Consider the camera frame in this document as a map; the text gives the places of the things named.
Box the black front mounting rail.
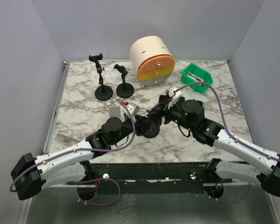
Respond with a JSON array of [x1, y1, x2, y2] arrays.
[[77, 161, 223, 194]]

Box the black round-base phone stand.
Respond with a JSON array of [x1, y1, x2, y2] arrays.
[[113, 64, 134, 98]]

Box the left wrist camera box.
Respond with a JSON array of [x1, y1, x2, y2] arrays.
[[121, 101, 140, 116]]

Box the green plastic bin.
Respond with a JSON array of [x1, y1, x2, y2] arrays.
[[181, 63, 213, 85]]

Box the black adjustable phone stand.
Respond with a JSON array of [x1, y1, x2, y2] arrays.
[[88, 53, 113, 101]]

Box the silver folding phone stand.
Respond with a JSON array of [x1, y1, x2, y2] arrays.
[[108, 106, 121, 119]]

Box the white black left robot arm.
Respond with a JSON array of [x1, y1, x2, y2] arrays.
[[9, 115, 160, 200]]

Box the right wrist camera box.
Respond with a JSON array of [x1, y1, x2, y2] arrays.
[[165, 85, 182, 108]]

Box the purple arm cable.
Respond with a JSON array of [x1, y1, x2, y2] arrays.
[[9, 102, 136, 206], [175, 83, 280, 203]]

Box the small black phone stand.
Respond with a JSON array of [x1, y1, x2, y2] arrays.
[[143, 122, 160, 139]]

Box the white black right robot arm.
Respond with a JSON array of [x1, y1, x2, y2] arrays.
[[147, 95, 280, 197]]

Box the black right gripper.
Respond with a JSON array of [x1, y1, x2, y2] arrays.
[[147, 98, 195, 132]]

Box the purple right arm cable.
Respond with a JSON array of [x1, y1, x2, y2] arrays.
[[175, 83, 280, 203]]

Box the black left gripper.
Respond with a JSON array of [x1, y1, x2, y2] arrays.
[[111, 114, 153, 146]]

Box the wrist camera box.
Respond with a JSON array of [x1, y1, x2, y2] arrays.
[[165, 85, 182, 108], [121, 101, 140, 116]]

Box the cream cylindrical drawer organizer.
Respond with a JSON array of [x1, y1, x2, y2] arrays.
[[129, 35, 175, 86]]

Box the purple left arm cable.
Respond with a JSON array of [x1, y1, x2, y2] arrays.
[[9, 102, 136, 206]]

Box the items inside green bin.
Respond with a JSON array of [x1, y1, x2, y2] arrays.
[[187, 72, 205, 83]]

